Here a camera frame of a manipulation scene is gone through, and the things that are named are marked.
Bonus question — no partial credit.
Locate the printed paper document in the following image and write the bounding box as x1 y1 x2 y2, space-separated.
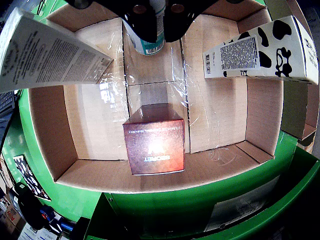
17 223 61 240

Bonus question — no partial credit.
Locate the shallow cardboard tray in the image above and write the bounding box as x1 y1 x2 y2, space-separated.
27 0 286 195

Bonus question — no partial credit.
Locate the blue red small tool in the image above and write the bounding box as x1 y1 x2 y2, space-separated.
39 204 56 222

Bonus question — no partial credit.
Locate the cardboard box red print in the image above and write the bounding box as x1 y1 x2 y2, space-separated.
0 202 26 236

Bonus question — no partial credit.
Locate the white bottle teal label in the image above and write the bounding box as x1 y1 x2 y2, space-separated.
128 0 167 56

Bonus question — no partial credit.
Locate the black round device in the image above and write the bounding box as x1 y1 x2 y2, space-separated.
12 182 49 231

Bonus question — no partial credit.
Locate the red orange product box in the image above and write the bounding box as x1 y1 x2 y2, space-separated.
122 102 186 176

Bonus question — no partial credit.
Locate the green metal shelf unit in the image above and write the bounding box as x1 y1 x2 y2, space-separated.
87 146 320 240

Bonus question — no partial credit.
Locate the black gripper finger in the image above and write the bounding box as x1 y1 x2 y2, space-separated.
163 0 251 43
66 0 159 43

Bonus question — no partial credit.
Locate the cow print carton box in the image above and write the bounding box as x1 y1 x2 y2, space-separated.
202 14 320 86

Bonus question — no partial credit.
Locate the penguin pattern card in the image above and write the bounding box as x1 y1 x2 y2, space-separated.
12 154 52 202

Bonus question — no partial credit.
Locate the beige paper sheet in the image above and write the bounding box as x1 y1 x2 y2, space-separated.
204 174 281 232

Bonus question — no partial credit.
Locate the tall white product box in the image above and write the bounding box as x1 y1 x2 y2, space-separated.
0 6 115 93

